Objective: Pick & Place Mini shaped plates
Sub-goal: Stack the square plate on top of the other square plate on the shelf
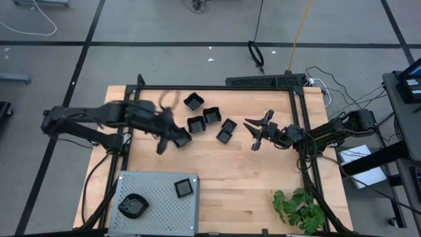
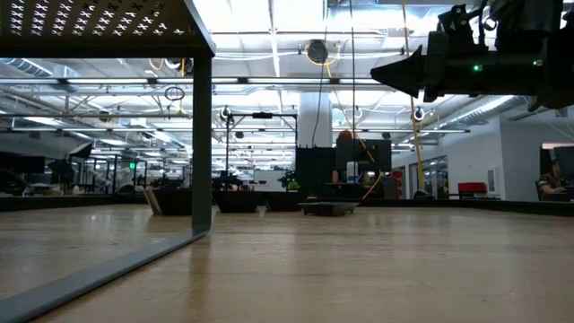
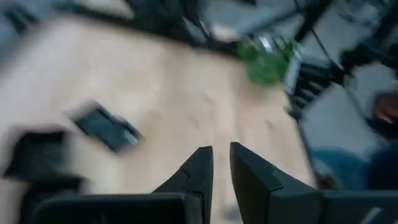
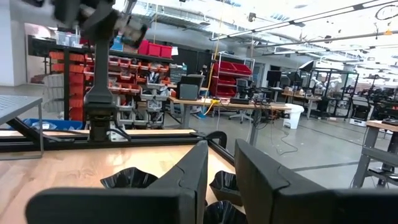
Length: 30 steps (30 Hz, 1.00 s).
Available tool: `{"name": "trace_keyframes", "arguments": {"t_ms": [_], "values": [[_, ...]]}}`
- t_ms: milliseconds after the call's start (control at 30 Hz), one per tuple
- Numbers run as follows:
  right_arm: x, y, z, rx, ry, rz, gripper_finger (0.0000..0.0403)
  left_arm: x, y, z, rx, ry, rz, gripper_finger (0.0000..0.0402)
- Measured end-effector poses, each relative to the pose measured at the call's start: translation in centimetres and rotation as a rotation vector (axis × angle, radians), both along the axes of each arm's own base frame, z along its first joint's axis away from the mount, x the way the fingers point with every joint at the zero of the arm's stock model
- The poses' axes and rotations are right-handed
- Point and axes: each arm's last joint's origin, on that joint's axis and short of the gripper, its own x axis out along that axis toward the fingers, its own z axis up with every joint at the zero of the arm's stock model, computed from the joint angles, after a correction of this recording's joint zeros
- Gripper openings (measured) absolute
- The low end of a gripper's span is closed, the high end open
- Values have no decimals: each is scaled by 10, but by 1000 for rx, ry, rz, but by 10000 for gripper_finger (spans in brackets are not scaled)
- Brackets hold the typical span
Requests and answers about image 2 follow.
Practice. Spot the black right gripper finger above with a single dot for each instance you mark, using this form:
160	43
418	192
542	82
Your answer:
406	72

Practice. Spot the black square pot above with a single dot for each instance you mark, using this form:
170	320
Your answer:
329	209

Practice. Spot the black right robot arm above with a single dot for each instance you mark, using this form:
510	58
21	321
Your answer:
556	67

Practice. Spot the small black ceiling reel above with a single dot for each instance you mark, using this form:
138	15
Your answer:
419	114
225	112

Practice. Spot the short ceiling light strip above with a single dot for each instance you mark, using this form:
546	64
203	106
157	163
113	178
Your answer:
448	131

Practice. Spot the black monitor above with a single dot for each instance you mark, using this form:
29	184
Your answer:
566	161
381	154
22	163

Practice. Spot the red box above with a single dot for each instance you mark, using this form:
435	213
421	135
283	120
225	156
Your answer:
472	187

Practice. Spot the black cabinet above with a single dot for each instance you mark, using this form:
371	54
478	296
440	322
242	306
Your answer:
314	172

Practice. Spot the small green potted plant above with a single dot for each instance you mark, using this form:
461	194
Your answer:
291	183

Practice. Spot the grey perforated metal riser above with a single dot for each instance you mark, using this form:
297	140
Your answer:
202	134

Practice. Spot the long ceiling light strip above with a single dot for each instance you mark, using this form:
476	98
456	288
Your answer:
112	81

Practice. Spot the metal ceiling pipe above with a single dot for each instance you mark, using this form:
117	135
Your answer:
89	116

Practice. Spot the black studio lamp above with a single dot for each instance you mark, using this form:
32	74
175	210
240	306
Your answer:
60	168
80	150

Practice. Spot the silver ventilation duct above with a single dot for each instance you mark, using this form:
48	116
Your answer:
27	66
489	110

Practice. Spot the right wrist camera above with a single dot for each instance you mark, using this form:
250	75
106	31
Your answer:
457	27

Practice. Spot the black camera rig frame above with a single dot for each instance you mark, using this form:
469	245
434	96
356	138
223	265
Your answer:
262	115

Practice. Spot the black aluminium table frame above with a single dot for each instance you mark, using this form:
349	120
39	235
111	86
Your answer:
67	203

